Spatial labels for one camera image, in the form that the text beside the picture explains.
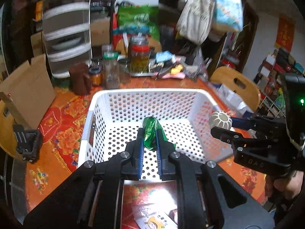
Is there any white ribbed round object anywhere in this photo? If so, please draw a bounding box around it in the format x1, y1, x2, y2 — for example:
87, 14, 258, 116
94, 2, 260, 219
208, 111, 233, 130

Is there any green foil packet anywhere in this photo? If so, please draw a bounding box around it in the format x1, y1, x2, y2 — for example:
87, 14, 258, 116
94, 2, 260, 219
142, 116, 168, 151

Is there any right hand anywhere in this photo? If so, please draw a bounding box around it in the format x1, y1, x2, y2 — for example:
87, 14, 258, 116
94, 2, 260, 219
264, 171, 304, 200

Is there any right wooden chair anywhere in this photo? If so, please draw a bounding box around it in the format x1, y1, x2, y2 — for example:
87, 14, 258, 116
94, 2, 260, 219
209, 66, 261, 112

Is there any wooden chair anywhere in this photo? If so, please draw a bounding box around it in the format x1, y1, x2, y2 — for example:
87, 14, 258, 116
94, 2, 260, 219
209, 66, 261, 112
0, 101, 22, 160

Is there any orange floral tablecloth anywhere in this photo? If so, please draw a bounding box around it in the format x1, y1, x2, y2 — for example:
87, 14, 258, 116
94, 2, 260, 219
25, 77, 266, 228

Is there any white perforated plastic basket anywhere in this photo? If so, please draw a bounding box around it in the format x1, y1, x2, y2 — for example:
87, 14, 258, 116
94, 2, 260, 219
78, 88, 233, 182

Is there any shelf with boxes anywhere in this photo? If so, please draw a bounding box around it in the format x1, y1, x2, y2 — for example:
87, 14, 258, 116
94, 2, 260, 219
253, 48, 304, 117

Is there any glass jar green lid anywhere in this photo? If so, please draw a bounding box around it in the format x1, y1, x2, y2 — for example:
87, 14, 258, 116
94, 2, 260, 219
103, 52, 120, 90

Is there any small amber jar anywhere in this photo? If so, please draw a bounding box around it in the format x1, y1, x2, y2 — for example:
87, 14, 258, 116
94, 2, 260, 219
88, 67, 102, 86

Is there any brown ceramic jar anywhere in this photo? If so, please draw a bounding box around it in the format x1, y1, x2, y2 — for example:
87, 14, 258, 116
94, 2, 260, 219
69, 62, 92, 96

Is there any black clamp on table edge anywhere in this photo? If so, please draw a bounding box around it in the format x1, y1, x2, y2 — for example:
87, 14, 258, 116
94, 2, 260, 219
13, 124, 43, 163

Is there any white canvas tote bag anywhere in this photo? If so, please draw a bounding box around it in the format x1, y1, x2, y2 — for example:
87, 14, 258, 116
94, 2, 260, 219
176, 0, 215, 45

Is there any blue printed tote bag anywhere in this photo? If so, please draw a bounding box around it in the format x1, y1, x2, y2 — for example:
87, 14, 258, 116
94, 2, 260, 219
212, 0, 243, 33

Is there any large pickle jar red lid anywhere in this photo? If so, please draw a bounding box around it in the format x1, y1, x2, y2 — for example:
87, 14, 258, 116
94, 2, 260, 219
128, 36, 150, 73

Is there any cardboard box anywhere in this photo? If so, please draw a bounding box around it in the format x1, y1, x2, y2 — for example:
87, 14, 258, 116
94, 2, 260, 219
1, 54, 55, 129

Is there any left wooden chair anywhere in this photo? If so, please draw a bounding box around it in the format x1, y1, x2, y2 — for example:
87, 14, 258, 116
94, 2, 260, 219
0, 101, 22, 160

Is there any green shopping bag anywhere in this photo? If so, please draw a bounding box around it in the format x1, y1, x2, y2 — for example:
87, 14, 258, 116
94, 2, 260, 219
117, 5, 160, 40

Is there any red wall banner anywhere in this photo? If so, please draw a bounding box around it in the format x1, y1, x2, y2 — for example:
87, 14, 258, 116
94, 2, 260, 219
274, 14, 295, 53

